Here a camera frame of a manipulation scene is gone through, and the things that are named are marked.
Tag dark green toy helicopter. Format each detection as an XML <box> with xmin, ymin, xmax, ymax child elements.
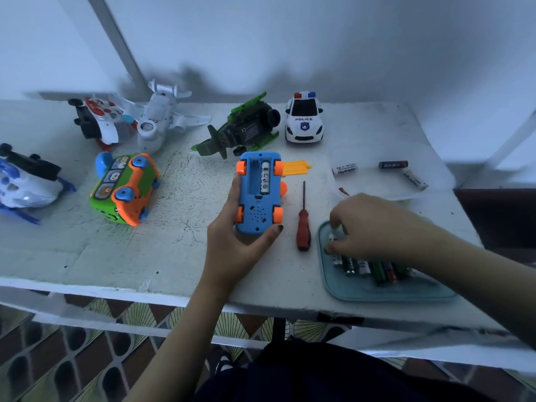
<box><xmin>191</xmin><ymin>91</ymin><xmax>281</xmax><ymax>160</ymax></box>

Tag person's right hand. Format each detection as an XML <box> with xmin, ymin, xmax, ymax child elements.
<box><xmin>324</xmin><ymin>193</ymin><xmax>441</xmax><ymax>266</ymax></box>

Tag person's dark trousers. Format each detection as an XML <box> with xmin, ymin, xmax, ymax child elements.
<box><xmin>197</xmin><ymin>341</ymin><xmax>495</xmax><ymax>402</ymax></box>

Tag white blue toy vehicle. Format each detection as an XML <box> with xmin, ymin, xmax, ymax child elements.
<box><xmin>0</xmin><ymin>143</ymin><xmax>77</xmax><ymax>225</ymax></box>

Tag yellow battery cover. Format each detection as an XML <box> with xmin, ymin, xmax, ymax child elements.
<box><xmin>283</xmin><ymin>160</ymin><xmax>313</xmax><ymax>178</ymax></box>

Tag person's right forearm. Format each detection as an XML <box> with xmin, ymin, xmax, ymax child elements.
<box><xmin>419</xmin><ymin>226</ymin><xmax>536</xmax><ymax>348</ymax></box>

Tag teal container lid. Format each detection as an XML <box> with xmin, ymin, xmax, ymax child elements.
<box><xmin>318</xmin><ymin>217</ymin><xmax>459</xmax><ymax>303</ymax></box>

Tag yellow orange toy car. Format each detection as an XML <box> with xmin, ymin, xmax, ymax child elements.
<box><xmin>233</xmin><ymin>151</ymin><xmax>289</xmax><ymax>238</ymax></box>

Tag red white toy vehicle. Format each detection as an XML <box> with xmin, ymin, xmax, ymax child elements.
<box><xmin>69</xmin><ymin>96</ymin><xmax>135</xmax><ymax>148</ymax></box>

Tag red screwdriver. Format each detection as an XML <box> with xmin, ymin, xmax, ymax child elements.
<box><xmin>295</xmin><ymin>180</ymin><xmax>313</xmax><ymax>252</ymax></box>

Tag white grey battery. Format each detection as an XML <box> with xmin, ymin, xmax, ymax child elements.
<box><xmin>402</xmin><ymin>169</ymin><xmax>430</xmax><ymax>193</ymax></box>

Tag black white toy car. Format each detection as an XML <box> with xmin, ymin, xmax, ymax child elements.
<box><xmin>285</xmin><ymin>91</ymin><xmax>325</xmax><ymax>146</ymax></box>

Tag pile of batteries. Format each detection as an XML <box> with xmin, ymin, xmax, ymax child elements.
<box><xmin>329</xmin><ymin>234</ymin><xmax>415</xmax><ymax>286</ymax></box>

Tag white toy airplane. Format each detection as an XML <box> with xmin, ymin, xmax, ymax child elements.
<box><xmin>109</xmin><ymin>78</ymin><xmax>212</xmax><ymax>156</ymax></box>

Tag clear plastic container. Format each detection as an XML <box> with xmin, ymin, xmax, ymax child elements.
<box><xmin>328</xmin><ymin>146</ymin><xmax>457</xmax><ymax>216</ymax></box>

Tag green orange toy car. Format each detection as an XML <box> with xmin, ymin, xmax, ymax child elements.
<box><xmin>89</xmin><ymin>152</ymin><xmax>162</xmax><ymax>228</ymax></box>

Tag person's left forearm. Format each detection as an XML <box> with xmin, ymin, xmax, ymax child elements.
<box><xmin>126</xmin><ymin>280</ymin><xmax>244</xmax><ymax>402</ymax></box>

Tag person's left hand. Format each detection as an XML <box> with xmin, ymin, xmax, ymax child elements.
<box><xmin>201</xmin><ymin>171</ymin><xmax>286</xmax><ymax>291</ymax></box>

